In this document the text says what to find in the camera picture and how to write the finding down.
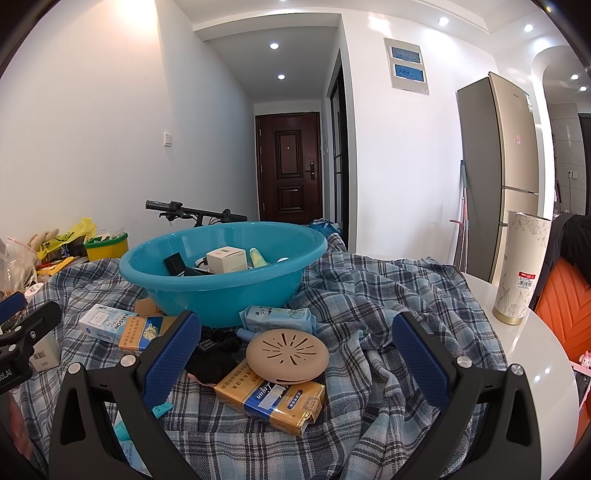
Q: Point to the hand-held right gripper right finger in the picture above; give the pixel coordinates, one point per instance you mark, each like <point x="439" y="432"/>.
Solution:
<point x="421" y="364"/>

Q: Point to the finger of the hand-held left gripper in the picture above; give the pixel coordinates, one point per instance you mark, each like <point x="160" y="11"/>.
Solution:
<point x="11" y="307"/>
<point x="34" y="323"/>

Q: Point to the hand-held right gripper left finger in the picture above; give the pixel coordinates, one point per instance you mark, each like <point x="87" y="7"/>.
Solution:
<point x="171" y="360"/>

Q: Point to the black knit glove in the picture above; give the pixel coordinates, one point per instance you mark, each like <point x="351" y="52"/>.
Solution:
<point x="207" y="360"/>

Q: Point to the yellow printed box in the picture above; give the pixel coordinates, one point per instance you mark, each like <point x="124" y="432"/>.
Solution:
<point x="143" y="334"/>

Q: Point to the white blue box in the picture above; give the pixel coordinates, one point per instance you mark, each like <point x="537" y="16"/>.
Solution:
<point x="104" y="323"/>

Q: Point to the blue plastic basin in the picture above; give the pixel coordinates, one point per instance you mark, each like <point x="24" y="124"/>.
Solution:
<point x="221" y="295"/>

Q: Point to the yellow blue packet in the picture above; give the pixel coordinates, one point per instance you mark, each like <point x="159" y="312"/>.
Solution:
<point x="277" y="401"/>

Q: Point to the round beige perforated case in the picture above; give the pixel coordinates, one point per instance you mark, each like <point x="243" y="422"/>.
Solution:
<point x="286" y="355"/>

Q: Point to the white desktop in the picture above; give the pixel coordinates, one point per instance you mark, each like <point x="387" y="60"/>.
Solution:
<point x="521" y="355"/>

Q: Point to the small white round jar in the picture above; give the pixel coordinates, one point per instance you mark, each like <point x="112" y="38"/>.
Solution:
<point x="34" y="290"/>

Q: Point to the white barcode box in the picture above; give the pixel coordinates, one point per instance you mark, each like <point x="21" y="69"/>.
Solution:
<point x="44" y="355"/>

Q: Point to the clear zip bag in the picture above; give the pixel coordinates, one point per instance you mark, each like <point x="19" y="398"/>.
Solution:
<point x="14" y="267"/>

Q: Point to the yellow booklet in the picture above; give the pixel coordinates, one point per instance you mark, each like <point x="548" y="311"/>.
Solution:
<point x="55" y="266"/>

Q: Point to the beige plush toy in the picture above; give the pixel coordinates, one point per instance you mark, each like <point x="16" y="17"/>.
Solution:
<point x="41" y="240"/>

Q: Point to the blue plaid cloth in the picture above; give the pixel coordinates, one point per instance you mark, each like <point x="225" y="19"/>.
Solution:
<point x="360" y="300"/>

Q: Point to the yellow plastic bag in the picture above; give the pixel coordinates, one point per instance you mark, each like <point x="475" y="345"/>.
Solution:
<point x="74" y="235"/>

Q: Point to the small black box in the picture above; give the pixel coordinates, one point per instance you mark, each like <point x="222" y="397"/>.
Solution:
<point x="174" y="264"/>

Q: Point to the green yellow container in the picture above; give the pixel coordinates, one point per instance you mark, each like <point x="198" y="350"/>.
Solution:
<point x="106" y="249"/>

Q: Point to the light blue wet wipes pack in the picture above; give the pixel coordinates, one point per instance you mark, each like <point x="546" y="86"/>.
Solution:
<point x="277" y="318"/>

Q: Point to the white square box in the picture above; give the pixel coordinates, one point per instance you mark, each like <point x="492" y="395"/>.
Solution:
<point x="226" y="259"/>

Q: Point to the pale green tube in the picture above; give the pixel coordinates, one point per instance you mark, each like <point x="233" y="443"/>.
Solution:
<point x="257" y="257"/>

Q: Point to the floral tumbler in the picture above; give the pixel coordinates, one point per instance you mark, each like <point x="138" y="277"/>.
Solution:
<point x="519" y="267"/>

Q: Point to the folded drying rack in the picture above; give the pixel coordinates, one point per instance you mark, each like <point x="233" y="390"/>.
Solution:
<point x="463" y="221"/>

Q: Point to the black bicycle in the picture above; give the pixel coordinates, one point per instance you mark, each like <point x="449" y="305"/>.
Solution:
<point x="184" y="210"/>

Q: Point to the orange chair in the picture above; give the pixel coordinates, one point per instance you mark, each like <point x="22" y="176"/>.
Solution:
<point x="568" y="304"/>

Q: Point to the pink toy figure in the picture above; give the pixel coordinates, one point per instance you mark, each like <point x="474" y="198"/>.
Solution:
<point x="584" y="360"/>

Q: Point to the blue woven bag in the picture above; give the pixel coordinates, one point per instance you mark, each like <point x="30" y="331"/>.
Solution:
<point x="323" y="226"/>

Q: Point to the black jacket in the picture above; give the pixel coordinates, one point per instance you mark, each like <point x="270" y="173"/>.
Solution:
<point x="572" y="240"/>

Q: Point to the grey refrigerator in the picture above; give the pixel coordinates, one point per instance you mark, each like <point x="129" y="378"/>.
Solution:
<point x="485" y="175"/>

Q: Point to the dark brown entrance door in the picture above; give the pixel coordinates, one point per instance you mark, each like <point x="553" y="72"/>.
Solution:
<point x="288" y="170"/>

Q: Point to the black framed glass door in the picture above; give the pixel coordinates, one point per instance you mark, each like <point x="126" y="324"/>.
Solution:
<point x="339" y="138"/>

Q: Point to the white light switch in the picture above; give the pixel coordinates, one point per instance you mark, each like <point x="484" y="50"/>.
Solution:
<point x="167" y="139"/>

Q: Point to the grey wall electrical panel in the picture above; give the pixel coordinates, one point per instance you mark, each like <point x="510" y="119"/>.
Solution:
<point x="406" y="69"/>

